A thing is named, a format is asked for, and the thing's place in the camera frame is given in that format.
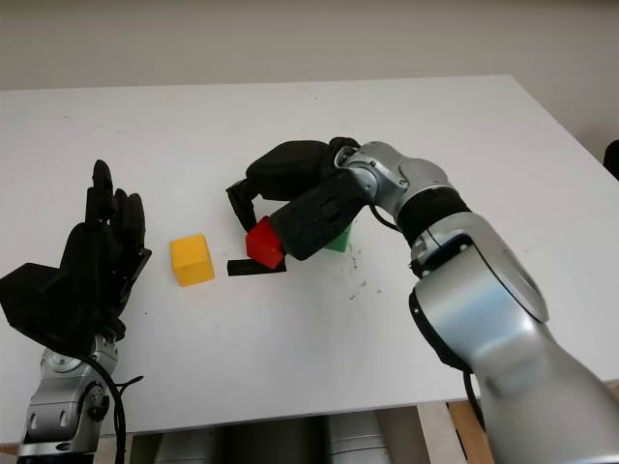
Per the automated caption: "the grey robot thigh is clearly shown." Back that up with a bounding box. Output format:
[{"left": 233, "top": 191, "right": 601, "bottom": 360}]
[
  {"left": 324, "top": 413, "right": 388, "bottom": 464},
  {"left": 153, "top": 427, "right": 218, "bottom": 464}
]

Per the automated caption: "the white table leg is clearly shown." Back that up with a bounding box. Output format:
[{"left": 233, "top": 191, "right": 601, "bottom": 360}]
[{"left": 416, "top": 400, "right": 457, "bottom": 464}]

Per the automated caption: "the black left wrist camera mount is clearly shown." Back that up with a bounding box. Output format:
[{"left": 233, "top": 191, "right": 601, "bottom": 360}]
[{"left": 0, "top": 263, "right": 96, "bottom": 359}]

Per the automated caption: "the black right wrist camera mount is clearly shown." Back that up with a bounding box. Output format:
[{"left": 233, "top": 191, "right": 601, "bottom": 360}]
[{"left": 268, "top": 168, "right": 368, "bottom": 262}]

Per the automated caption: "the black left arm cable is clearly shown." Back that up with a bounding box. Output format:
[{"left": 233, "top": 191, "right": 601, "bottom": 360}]
[{"left": 89, "top": 357, "right": 144, "bottom": 464}]

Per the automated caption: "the black tape strip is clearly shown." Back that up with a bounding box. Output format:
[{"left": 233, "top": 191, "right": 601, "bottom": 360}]
[{"left": 225, "top": 259, "right": 287, "bottom": 279}]

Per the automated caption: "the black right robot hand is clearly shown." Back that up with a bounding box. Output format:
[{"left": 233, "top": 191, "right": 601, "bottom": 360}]
[{"left": 225, "top": 137, "right": 362, "bottom": 233}]

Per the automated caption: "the red wooden block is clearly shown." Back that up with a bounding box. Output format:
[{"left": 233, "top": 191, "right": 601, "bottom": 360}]
[{"left": 245, "top": 216, "right": 286, "bottom": 269}]

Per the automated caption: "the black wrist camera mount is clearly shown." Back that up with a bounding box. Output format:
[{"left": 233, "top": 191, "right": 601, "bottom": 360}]
[
  {"left": 0, "top": 263, "right": 96, "bottom": 359},
  {"left": 268, "top": 168, "right": 368, "bottom": 262}
]

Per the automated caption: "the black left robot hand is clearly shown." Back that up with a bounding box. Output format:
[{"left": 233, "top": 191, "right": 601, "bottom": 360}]
[{"left": 60, "top": 159, "right": 152, "bottom": 342}]

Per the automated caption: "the black round object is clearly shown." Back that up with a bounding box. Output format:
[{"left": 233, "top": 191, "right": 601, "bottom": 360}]
[{"left": 603, "top": 139, "right": 619, "bottom": 183}]

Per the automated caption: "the yellow wooden block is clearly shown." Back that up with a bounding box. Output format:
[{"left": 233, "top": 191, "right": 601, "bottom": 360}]
[{"left": 169, "top": 233, "right": 216, "bottom": 288}]

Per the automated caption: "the green wooden block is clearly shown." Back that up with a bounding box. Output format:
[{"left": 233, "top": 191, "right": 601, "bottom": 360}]
[{"left": 323, "top": 219, "right": 357, "bottom": 254}]

